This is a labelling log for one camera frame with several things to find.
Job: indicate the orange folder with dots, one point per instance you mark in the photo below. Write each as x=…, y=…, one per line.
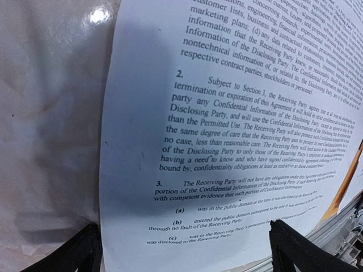
x=343, y=188

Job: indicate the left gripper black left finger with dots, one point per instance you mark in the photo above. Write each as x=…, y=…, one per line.
x=83, y=252

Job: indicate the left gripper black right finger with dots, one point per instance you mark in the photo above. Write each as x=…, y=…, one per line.
x=291, y=251

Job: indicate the white printed sheet dense text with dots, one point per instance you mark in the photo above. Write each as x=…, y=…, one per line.
x=220, y=116

